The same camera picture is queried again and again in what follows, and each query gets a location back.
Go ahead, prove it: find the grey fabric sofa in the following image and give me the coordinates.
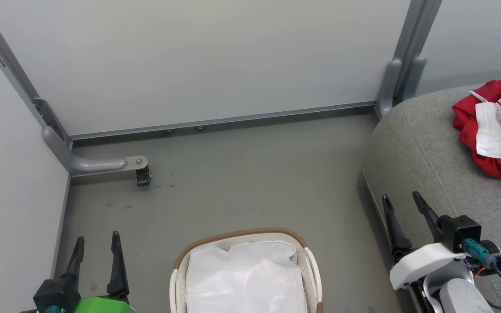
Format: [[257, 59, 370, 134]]
[[357, 80, 501, 313]]

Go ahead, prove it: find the grey metal partition foot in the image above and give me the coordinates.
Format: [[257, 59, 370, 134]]
[[375, 59, 403, 119], [401, 55, 428, 103]]

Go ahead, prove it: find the grey partition foot with caster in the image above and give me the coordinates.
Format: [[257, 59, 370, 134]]
[[43, 125, 150, 176]]

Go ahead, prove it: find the black caster wheel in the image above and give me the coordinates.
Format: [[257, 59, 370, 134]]
[[136, 166, 151, 187]]

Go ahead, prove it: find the grey metal partition corner post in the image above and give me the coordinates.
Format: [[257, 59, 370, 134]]
[[0, 0, 73, 174]]

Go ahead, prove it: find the short grey metal panel rail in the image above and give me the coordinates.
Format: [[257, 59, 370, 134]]
[[50, 173, 72, 279]]

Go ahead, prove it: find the white fabric basket liner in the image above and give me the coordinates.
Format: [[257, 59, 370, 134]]
[[185, 241, 308, 313]]

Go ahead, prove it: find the white laundry basket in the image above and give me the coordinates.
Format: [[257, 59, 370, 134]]
[[169, 227, 323, 313]]

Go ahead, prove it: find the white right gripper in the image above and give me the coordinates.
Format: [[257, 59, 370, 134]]
[[382, 191, 468, 291]]

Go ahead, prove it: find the red and white garment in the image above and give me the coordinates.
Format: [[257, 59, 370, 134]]
[[452, 77, 501, 198]]

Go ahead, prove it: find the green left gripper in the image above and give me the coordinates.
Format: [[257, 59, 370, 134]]
[[60, 231, 136, 313]]

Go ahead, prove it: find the long grey metal panel rail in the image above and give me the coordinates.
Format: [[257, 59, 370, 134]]
[[69, 101, 377, 140]]

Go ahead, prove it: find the teal cable connector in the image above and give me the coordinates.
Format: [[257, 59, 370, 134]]
[[463, 238, 498, 270]]

